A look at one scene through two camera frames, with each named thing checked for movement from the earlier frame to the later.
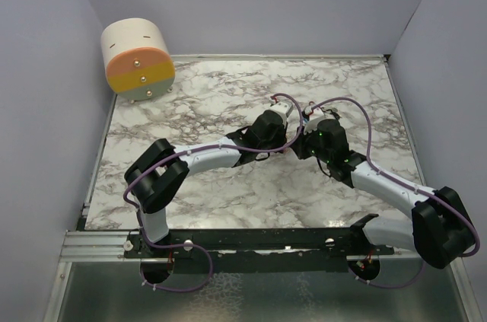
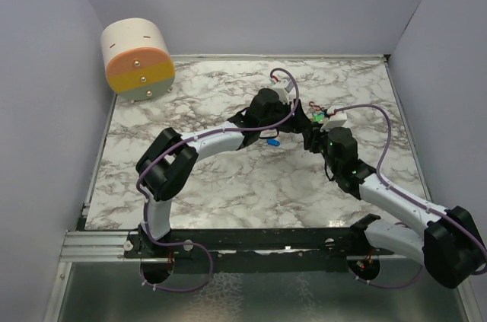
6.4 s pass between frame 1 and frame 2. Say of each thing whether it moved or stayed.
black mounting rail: stayed
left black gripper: moved
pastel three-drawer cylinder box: stayed
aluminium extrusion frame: stayed
